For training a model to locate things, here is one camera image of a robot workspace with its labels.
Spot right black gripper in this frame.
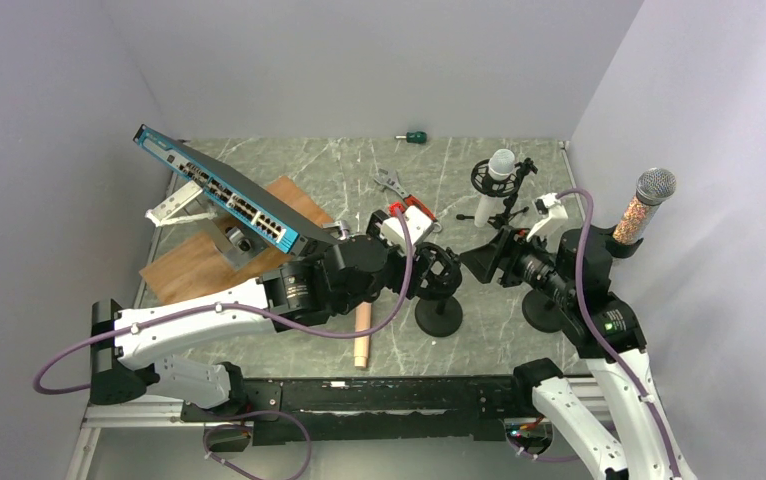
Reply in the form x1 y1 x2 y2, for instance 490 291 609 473
459 223 575 303

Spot black shock mount desk stand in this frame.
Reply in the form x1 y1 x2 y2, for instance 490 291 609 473
415 242 463 338

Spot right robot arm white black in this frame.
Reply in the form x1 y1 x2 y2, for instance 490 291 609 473
461 227 696 479

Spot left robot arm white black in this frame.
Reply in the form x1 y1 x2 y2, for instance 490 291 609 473
89 206 433 420

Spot black mini tripod stand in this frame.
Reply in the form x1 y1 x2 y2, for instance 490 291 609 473
470 157 538 231

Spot black round base clip stand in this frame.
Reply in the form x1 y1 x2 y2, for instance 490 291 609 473
522 227 642 338

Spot sprinkle pattern silver microphone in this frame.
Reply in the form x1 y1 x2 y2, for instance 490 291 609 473
612 168 677 245

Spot silver metal clamp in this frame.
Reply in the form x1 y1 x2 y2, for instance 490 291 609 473
321 220 361 243

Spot green stubby screwdriver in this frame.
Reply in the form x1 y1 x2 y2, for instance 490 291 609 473
394 131 428 145

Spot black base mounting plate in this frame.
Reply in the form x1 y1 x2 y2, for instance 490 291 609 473
179 377 543 446

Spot wooden board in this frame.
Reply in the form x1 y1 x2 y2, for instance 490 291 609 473
139 176 334 305

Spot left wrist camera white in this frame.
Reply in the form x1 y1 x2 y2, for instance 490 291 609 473
380 203 434 253

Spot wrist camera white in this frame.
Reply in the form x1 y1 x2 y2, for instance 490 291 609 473
380 203 434 253
526 193 568 242

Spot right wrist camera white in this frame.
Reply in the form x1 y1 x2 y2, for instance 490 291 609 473
526 193 568 242

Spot red handled adjustable wrench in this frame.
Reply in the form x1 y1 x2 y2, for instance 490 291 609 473
374 168 443 233

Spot white microphone in shock mount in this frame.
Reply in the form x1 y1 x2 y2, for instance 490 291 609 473
474 149 515 227

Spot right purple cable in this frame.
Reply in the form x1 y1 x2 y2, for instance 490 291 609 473
555 188 682 480

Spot purple cable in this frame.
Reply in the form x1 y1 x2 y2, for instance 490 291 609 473
555 188 682 480
33 206 417 397

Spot grey metal mount block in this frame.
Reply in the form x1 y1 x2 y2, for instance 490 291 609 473
214 225 267 271

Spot blue black network switch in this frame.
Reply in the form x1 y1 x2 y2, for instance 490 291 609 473
133 125 350 258

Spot white bracket stand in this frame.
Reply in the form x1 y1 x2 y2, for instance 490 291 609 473
144 181 218 228

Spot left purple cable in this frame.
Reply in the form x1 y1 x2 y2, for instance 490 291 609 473
33 206 417 397

